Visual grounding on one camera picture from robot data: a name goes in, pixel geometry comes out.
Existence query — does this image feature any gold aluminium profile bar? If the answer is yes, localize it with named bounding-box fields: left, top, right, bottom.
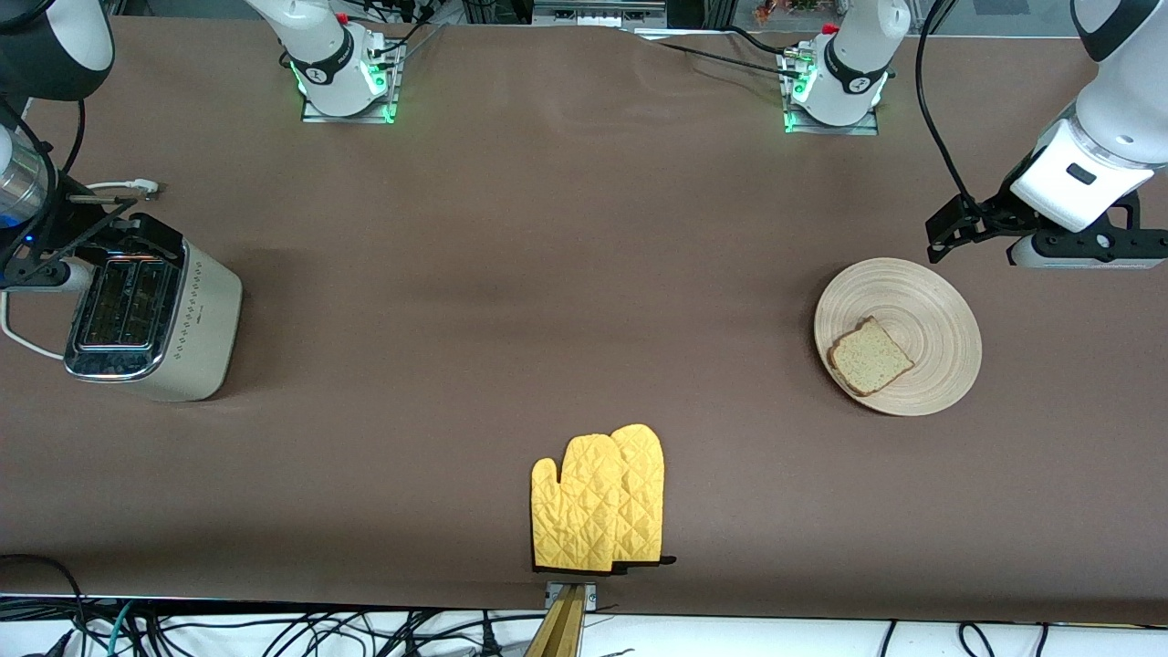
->
left=523, top=586, right=585, bottom=657

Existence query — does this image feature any black cable to arm base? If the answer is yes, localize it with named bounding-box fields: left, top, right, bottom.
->
left=639, top=26, right=806, bottom=81

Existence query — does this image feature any white toaster power cord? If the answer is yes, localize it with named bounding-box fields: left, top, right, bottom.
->
left=0, top=180, right=161, bottom=361

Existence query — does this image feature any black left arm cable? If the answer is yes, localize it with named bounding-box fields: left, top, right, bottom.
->
left=915, top=0, right=986, bottom=220

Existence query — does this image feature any black looped floor cable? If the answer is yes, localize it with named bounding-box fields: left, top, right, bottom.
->
left=0, top=554, right=88, bottom=657

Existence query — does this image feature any brown table cover sheet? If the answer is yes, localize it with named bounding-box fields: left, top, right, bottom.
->
left=0, top=16, right=1168, bottom=627

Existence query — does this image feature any orange and green clutter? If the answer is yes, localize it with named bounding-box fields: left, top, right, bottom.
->
left=753, top=0, right=827, bottom=26

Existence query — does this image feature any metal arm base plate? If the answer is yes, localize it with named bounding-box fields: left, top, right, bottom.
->
left=301, top=41, right=404, bottom=124
left=783, top=50, right=881, bottom=136

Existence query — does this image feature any teal cable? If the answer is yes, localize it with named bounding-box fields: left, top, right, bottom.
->
left=108, top=602, right=138, bottom=657

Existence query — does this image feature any round light wooden plate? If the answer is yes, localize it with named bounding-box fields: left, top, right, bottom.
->
left=814, top=257, right=984, bottom=418

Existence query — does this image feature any brown bread slice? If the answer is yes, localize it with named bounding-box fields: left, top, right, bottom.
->
left=827, top=316, right=915, bottom=398

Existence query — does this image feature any silver aluminium frame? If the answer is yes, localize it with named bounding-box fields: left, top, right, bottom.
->
left=532, top=0, right=669, bottom=30

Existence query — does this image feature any silver metal bracket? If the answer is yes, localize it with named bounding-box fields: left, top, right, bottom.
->
left=545, top=581, right=598, bottom=610

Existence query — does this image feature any cream and chrome toaster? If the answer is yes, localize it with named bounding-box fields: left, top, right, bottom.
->
left=62, top=214, right=245, bottom=403

